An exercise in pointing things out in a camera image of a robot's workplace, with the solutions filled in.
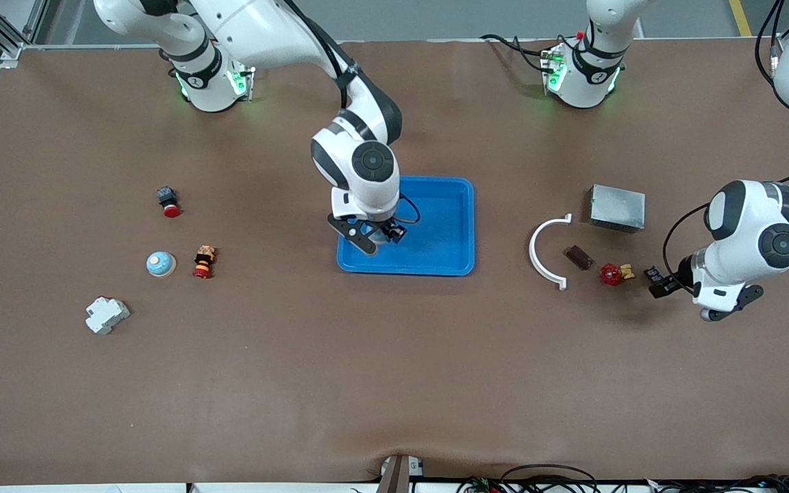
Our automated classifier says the long brown capacitor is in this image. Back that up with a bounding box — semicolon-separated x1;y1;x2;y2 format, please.
564;244;596;272

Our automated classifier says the blue plastic tray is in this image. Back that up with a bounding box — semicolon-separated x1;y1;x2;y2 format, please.
336;175;476;277

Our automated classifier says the red handwheel brass valve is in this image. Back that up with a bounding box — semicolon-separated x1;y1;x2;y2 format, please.
599;263;636;286

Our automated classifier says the silver metal power supply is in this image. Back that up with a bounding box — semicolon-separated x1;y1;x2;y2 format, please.
588;184;647;234

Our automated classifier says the white curved pipe clamp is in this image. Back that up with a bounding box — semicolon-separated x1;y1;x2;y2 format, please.
529;214;573;292

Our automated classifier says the red button yellow body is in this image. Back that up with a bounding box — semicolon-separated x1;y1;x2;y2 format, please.
192;246;217;279

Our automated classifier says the red button black body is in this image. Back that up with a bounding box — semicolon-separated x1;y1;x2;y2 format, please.
157;186;182;218

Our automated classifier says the white circuit breaker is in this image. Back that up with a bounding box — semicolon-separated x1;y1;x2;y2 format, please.
85;296;132;336

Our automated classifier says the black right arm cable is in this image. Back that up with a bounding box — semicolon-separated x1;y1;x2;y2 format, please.
285;0;422;227

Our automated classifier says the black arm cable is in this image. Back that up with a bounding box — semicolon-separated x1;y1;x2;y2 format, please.
662;0;789;296
285;0;422;227

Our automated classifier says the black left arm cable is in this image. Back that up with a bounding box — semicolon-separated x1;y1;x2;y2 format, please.
662;0;789;296

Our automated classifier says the black base cable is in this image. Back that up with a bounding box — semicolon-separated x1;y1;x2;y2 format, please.
480;33;563;74

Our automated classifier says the black cable bundle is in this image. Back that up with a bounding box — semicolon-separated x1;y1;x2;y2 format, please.
456;464;789;493

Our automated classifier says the grey camera stand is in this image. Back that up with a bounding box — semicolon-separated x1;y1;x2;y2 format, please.
377;454;426;493

